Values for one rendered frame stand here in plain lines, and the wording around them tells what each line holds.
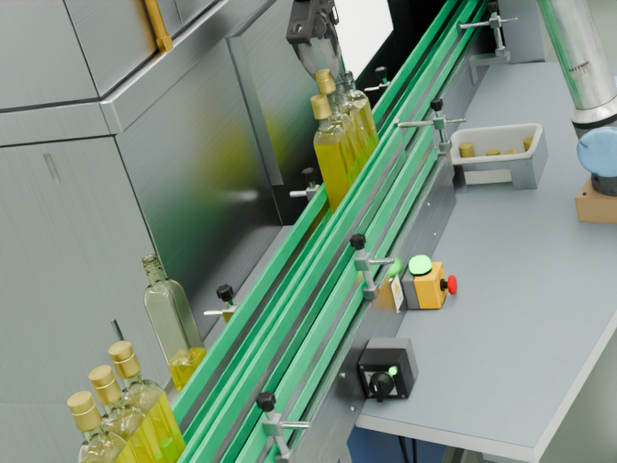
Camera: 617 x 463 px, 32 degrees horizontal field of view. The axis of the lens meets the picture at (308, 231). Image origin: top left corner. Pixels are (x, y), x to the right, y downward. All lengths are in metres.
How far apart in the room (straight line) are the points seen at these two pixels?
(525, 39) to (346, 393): 1.66
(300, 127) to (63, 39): 0.78
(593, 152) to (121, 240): 0.91
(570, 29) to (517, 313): 0.55
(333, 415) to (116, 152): 0.58
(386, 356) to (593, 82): 0.66
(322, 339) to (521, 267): 0.57
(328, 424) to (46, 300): 0.63
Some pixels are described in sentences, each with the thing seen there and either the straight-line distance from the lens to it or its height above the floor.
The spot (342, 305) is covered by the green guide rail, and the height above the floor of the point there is 0.93.
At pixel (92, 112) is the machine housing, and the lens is 1.83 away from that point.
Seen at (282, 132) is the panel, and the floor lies 1.07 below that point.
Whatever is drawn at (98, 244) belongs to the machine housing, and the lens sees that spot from 1.98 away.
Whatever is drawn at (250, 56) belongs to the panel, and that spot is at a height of 1.27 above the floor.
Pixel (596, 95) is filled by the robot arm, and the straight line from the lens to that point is 2.14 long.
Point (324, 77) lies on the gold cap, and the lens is 2.26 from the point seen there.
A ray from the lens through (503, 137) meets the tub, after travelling 2.70.
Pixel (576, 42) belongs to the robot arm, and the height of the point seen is 1.20.
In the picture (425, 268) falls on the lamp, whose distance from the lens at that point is 2.16.
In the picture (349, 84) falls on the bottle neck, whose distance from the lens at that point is 2.38.
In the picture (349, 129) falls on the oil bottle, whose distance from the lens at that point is 2.30.
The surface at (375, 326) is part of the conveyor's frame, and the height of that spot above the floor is 0.83.
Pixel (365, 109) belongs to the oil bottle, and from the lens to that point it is 2.40.
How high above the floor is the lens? 1.92
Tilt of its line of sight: 27 degrees down
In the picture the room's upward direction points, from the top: 16 degrees counter-clockwise
